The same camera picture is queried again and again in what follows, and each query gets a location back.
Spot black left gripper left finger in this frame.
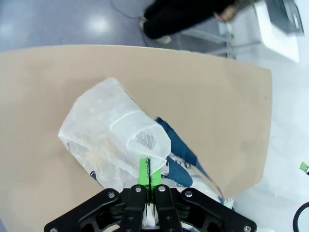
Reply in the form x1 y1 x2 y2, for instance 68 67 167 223
44 158 151 232

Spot white side table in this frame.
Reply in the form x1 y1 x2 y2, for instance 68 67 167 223
181 0 301 64

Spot translucent white bag navy handles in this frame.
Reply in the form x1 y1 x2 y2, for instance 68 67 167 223
57 77 234 211

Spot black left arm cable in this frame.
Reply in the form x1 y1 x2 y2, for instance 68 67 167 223
292 200 309 232

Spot grey floor cable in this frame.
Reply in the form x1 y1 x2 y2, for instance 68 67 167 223
110 0 148 41

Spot person's left hand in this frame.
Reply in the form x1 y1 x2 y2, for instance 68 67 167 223
214 4 239 23

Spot person in black shirt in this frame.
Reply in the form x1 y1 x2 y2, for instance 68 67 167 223
139 0 242 45

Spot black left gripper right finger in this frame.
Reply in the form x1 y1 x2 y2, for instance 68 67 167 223
150 168 257 232

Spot dark grey plastic basket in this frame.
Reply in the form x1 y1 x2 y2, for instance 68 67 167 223
265 0 306 37

